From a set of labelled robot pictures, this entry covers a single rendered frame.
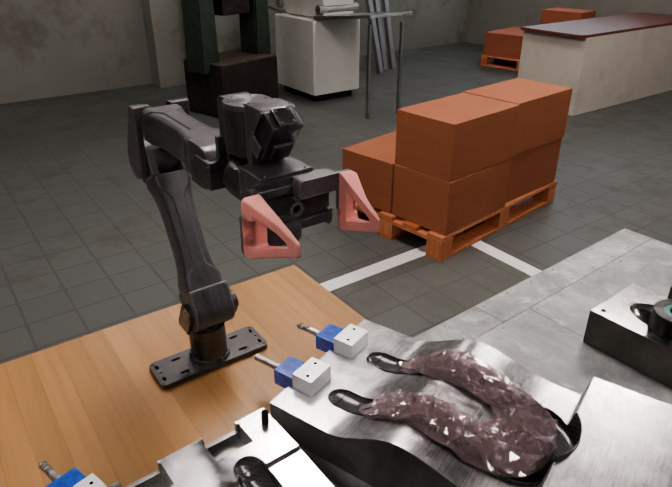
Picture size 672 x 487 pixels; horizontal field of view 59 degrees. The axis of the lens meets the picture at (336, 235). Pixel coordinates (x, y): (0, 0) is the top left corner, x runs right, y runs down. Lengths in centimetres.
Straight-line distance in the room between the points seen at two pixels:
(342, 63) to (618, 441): 542
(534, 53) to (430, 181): 332
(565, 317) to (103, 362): 87
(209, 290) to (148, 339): 23
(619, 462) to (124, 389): 74
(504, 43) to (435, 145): 502
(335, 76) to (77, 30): 263
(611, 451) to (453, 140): 213
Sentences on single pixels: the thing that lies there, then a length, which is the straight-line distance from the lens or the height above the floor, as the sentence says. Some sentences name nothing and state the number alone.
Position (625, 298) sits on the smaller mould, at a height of 87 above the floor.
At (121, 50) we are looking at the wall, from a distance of 691.
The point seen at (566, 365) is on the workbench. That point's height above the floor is 80.
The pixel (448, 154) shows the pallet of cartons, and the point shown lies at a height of 55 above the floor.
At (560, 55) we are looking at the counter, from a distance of 592.
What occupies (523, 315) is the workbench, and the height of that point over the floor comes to 80.
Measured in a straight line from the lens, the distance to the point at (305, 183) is 63.
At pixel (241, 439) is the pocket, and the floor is 86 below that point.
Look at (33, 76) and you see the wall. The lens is 675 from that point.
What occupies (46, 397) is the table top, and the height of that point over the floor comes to 80.
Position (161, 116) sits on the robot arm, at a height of 123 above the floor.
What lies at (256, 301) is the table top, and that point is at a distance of 123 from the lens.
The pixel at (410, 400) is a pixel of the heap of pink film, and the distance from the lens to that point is 83.
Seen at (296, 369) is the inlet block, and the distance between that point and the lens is 94.
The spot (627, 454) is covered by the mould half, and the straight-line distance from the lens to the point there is 84.
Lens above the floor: 147
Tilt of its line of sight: 27 degrees down
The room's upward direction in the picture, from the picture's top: straight up
